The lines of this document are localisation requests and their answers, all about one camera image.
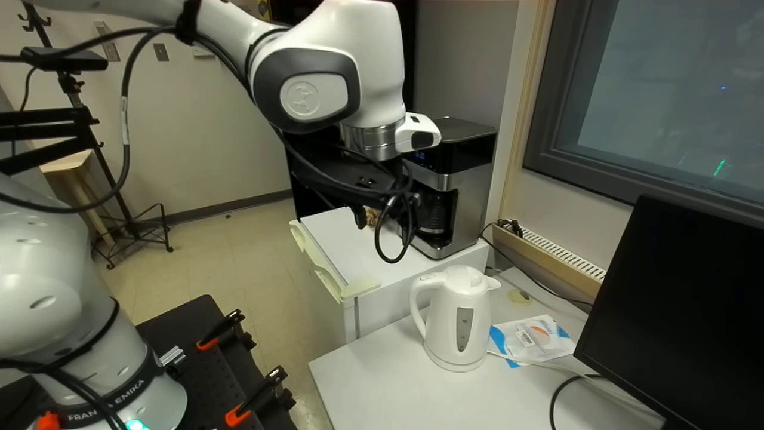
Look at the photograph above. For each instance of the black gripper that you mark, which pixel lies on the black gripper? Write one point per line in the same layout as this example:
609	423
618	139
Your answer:
354	176

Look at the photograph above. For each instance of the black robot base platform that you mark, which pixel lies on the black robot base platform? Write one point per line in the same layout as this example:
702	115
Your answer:
215	374

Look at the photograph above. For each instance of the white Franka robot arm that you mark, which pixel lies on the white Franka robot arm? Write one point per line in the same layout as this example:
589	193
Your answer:
334	55

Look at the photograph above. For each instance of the white electric kettle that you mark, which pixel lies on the white electric kettle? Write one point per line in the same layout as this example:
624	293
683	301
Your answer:
450	328

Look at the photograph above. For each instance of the black and silver coffee maker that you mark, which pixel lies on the black and silver coffee maker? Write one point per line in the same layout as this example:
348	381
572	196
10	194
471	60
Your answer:
453	193

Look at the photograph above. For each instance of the orange and black clamp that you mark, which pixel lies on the orange and black clamp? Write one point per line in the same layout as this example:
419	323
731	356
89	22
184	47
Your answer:
219	330
255	396

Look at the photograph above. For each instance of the blue and white packet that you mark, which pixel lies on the blue and white packet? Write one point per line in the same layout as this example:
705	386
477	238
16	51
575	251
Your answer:
531	337

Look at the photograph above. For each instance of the light wooden stand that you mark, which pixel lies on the light wooden stand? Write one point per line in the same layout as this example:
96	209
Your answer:
74	187

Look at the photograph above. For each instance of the dark framed window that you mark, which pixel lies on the dark framed window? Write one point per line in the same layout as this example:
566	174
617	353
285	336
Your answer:
660	86

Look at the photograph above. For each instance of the black computer monitor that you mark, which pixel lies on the black computer monitor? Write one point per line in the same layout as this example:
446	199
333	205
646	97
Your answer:
683	319

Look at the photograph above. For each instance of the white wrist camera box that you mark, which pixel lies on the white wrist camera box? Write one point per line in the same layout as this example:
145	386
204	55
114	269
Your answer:
419	133

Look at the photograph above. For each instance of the wooden cased wall heater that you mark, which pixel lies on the wooden cased wall heater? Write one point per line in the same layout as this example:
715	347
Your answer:
550	263

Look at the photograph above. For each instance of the black camera tripod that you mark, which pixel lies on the black camera tripod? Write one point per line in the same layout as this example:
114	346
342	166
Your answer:
96	151

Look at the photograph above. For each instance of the black bar camera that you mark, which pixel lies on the black bar camera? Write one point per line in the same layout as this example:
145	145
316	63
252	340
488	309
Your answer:
63	60

